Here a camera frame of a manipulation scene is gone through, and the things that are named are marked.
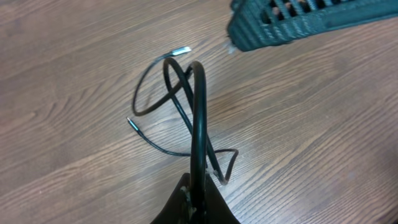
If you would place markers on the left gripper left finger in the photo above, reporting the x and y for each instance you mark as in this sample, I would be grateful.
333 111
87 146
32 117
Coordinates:
176 208

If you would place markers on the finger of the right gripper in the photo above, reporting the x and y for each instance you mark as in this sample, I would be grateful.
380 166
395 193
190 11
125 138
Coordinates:
257 24

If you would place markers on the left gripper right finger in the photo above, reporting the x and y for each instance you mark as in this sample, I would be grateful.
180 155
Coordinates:
217 211

